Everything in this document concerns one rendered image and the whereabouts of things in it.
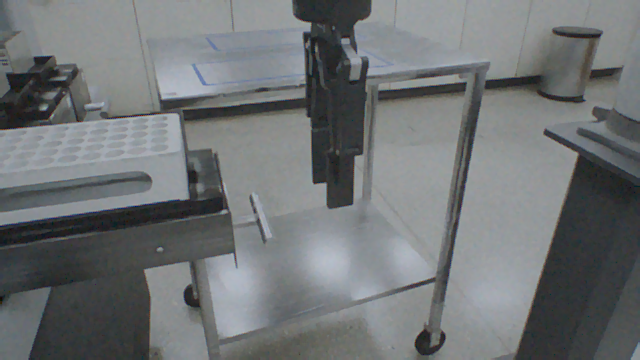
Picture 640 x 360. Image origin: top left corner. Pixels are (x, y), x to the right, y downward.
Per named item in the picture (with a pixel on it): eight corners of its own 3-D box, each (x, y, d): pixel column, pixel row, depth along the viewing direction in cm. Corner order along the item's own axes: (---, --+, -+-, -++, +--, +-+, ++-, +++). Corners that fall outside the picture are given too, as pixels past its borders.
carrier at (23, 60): (23, 64, 82) (12, 30, 79) (35, 63, 82) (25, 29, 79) (2, 82, 72) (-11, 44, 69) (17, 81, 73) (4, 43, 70)
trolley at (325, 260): (208, 437, 104) (139, 100, 64) (184, 304, 142) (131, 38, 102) (448, 351, 126) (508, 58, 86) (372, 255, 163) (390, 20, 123)
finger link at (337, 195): (352, 146, 47) (355, 148, 47) (351, 201, 51) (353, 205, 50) (325, 149, 46) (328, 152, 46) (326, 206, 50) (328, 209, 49)
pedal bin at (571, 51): (562, 106, 302) (582, 35, 279) (524, 89, 334) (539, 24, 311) (598, 101, 310) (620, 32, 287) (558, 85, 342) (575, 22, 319)
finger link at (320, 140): (312, 131, 51) (310, 129, 51) (313, 185, 54) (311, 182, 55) (337, 128, 51) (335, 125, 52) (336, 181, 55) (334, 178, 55)
